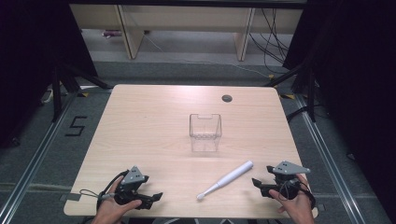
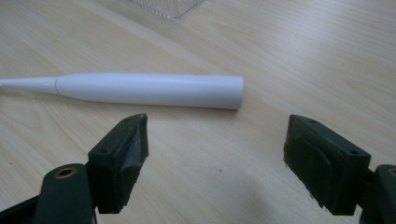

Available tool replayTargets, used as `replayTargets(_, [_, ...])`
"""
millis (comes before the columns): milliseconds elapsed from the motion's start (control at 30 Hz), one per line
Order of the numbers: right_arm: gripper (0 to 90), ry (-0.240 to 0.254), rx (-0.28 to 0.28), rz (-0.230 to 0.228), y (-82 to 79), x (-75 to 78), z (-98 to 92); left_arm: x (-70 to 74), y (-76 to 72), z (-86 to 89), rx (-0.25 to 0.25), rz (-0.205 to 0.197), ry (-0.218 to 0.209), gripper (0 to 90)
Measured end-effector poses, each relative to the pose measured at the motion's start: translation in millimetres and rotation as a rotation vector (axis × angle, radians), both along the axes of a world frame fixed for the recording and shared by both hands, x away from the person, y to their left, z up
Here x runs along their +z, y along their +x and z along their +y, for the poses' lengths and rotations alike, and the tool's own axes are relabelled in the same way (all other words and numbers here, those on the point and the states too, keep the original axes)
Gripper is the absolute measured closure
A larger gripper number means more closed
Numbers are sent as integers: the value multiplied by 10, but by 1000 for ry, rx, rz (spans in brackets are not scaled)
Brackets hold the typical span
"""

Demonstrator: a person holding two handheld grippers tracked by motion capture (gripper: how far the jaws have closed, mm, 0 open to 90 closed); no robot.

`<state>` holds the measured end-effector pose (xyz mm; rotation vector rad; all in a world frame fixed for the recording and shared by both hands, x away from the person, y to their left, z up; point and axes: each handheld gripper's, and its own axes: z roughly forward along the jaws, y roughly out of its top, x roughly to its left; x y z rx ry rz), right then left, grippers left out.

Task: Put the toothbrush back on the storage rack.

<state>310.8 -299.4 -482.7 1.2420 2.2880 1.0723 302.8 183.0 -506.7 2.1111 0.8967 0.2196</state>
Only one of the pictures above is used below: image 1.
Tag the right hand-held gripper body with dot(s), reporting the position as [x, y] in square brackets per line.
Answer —
[289, 168]

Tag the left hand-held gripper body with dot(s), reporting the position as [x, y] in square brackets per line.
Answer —
[133, 178]

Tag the white electric toothbrush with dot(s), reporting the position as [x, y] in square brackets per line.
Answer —
[230, 177]

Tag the clear plastic container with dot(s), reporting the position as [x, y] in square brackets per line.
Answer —
[205, 133]

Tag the person's right hand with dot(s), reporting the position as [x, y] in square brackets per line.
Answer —
[299, 208]

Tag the person's left hand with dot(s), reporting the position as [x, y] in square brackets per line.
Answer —
[109, 210]

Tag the grey tape patch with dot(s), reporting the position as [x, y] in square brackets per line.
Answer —
[72, 197]

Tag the yellow black tape piece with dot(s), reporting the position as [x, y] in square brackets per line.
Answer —
[287, 96]
[83, 94]

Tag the black metal stand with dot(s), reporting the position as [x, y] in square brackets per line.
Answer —
[311, 93]
[56, 93]

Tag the black curtain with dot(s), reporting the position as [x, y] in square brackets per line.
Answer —
[358, 77]
[28, 56]

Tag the small purple object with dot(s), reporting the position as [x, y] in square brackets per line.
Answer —
[111, 33]

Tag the metal floor rail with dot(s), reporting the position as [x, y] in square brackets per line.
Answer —
[327, 161]
[34, 161]

